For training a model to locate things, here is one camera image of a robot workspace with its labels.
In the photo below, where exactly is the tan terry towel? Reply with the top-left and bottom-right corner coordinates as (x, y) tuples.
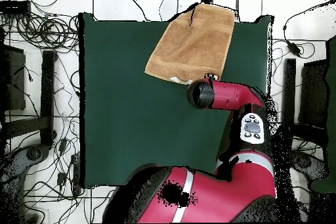
(144, 3), (236, 86)

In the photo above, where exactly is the dark flat box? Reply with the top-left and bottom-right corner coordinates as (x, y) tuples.
(298, 59), (329, 130)
(0, 43), (27, 112)

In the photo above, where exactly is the black flat device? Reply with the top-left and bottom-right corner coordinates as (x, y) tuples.
(0, 0), (32, 16)

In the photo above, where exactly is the black stand leg bar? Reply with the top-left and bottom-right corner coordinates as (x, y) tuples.
(280, 57), (297, 152)
(39, 49), (58, 147)

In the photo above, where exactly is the dark green table cloth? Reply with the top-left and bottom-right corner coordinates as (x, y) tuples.
(78, 12), (275, 189)

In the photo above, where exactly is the dark stand base foot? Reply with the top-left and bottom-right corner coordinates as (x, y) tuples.
(288, 149), (329, 183)
(0, 143), (52, 223)

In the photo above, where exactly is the black power strip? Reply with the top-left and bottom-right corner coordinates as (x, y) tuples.
(70, 152), (81, 196)

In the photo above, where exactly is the small black power adapter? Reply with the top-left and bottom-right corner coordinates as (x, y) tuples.
(56, 172), (68, 185)

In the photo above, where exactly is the black coiled cable bundle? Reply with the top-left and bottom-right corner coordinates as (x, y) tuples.
(15, 13), (79, 51)

